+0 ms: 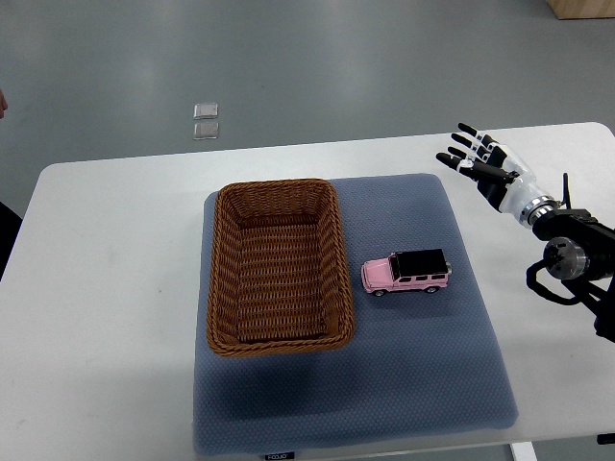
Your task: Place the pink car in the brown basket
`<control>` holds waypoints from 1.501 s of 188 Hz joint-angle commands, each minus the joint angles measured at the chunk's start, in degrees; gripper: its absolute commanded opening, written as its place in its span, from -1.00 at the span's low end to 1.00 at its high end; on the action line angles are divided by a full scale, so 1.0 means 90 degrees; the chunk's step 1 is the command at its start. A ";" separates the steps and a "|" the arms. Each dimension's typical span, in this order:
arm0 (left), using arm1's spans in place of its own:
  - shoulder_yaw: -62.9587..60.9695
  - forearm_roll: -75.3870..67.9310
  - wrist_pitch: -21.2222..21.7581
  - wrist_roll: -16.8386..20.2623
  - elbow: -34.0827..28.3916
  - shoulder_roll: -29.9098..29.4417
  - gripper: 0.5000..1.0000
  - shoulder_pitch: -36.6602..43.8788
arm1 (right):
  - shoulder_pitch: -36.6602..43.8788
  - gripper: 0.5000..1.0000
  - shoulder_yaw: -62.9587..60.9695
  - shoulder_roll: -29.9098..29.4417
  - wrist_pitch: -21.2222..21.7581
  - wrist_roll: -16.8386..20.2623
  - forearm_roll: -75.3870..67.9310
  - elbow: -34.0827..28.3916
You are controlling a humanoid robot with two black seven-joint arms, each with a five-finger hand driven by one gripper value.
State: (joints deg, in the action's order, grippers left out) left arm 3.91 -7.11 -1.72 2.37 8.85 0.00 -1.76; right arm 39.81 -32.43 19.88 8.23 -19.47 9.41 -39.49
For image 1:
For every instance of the white table leg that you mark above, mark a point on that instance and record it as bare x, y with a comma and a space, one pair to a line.
523, 451

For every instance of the blue grey fabric mat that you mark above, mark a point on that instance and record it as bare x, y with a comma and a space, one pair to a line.
419, 364

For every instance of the brown wicker basket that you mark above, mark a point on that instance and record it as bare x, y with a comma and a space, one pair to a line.
279, 277

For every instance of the person skin at left edge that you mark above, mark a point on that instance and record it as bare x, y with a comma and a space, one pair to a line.
3, 104

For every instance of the upper clear floor plate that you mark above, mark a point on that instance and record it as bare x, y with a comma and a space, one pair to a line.
207, 110

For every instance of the wooden box corner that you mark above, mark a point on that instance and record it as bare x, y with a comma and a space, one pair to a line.
582, 9

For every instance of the pink toy car black roof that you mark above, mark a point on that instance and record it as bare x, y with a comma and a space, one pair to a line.
409, 271

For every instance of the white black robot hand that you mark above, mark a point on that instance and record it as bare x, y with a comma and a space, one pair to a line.
502, 177

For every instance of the clear floor plate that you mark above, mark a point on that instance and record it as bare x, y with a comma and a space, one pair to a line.
205, 130
207, 110

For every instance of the lower clear floor plate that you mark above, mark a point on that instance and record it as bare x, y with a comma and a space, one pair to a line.
205, 130

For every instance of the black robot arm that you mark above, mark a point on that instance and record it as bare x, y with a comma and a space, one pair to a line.
579, 251

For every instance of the dark object at left edge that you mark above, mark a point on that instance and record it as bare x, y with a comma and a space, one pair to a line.
10, 224

